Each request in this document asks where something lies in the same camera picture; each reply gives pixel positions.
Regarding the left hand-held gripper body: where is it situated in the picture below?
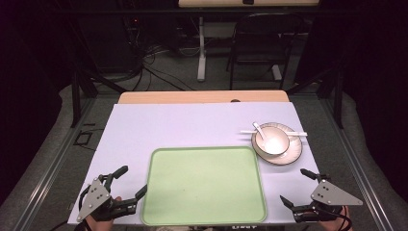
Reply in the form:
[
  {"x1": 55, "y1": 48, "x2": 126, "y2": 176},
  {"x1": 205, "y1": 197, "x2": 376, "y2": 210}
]
[{"x1": 76, "y1": 173, "x2": 139, "y2": 223}]

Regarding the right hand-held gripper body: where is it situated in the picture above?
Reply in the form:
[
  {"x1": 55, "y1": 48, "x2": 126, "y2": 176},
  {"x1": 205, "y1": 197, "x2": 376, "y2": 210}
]
[{"x1": 292, "y1": 172, "x2": 364, "y2": 223}]

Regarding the person's left hand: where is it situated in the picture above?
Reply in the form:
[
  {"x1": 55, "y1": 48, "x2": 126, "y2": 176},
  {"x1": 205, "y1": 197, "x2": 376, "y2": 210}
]
[{"x1": 84, "y1": 195, "x2": 123, "y2": 231}]

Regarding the person's right hand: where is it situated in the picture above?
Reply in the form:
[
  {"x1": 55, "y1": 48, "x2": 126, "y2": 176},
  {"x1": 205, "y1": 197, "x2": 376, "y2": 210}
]
[{"x1": 319, "y1": 206, "x2": 351, "y2": 231}]

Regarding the white dark-rimmed plate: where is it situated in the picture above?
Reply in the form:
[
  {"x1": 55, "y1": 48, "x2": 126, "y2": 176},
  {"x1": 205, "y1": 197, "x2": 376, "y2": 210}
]
[{"x1": 250, "y1": 121, "x2": 304, "y2": 167}]

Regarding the white chopstick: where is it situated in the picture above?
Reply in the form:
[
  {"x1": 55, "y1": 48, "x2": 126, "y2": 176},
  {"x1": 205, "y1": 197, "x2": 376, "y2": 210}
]
[
  {"x1": 241, "y1": 130, "x2": 308, "y2": 138},
  {"x1": 240, "y1": 129, "x2": 308, "y2": 136}
]

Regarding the white ceramic bowl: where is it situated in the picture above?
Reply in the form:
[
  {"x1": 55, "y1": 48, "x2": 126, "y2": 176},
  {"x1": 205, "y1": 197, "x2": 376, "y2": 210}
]
[{"x1": 254, "y1": 124, "x2": 291, "y2": 158}]

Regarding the light green plastic tray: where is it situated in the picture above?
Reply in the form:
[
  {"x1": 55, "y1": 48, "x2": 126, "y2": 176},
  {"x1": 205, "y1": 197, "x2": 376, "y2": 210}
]
[{"x1": 140, "y1": 145, "x2": 268, "y2": 227}]

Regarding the white ceramic spoon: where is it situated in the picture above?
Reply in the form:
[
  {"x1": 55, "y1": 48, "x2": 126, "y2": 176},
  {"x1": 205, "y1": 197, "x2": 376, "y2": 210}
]
[{"x1": 251, "y1": 121, "x2": 268, "y2": 142}]

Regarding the white table cover sheet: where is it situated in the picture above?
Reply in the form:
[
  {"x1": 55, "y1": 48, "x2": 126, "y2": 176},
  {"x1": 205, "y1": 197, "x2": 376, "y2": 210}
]
[{"x1": 67, "y1": 101, "x2": 322, "y2": 226}]

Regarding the white desk foot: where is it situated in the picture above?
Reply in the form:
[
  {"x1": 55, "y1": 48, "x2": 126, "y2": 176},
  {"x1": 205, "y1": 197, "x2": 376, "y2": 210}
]
[{"x1": 270, "y1": 63, "x2": 284, "y2": 82}]

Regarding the white desk leg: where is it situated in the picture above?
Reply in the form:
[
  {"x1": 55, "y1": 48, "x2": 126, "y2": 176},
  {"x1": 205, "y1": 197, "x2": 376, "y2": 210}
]
[{"x1": 196, "y1": 15, "x2": 208, "y2": 83}]

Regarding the black metal chair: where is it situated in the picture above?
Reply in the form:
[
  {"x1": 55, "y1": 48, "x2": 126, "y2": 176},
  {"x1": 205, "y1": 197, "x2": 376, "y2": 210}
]
[{"x1": 226, "y1": 12, "x2": 306, "y2": 91}]

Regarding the wooden background desk top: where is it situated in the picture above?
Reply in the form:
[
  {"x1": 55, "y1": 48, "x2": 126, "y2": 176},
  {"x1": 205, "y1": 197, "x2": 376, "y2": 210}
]
[{"x1": 177, "y1": 0, "x2": 321, "y2": 9}]

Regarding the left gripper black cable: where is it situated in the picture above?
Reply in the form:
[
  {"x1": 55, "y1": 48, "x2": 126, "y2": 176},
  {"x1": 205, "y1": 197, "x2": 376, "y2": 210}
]
[{"x1": 78, "y1": 184, "x2": 94, "y2": 211}]

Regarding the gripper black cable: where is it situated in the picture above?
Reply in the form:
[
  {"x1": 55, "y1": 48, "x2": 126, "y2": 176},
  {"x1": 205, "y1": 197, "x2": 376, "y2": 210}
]
[
  {"x1": 316, "y1": 206, "x2": 354, "y2": 231},
  {"x1": 78, "y1": 184, "x2": 94, "y2": 211}
]

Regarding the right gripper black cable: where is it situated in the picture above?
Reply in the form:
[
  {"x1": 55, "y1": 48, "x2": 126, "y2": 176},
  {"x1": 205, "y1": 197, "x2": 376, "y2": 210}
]
[{"x1": 316, "y1": 206, "x2": 354, "y2": 231}]

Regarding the black metal frame post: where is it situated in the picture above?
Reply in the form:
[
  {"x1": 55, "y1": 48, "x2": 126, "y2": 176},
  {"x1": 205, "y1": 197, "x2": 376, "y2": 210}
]
[
  {"x1": 70, "y1": 68, "x2": 99, "y2": 129},
  {"x1": 331, "y1": 68, "x2": 344, "y2": 130}
]

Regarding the bundle of black floor cables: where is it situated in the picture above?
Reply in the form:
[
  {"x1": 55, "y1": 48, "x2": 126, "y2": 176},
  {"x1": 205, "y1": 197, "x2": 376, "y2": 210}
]
[{"x1": 123, "y1": 15, "x2": 196, "y2": 92}]

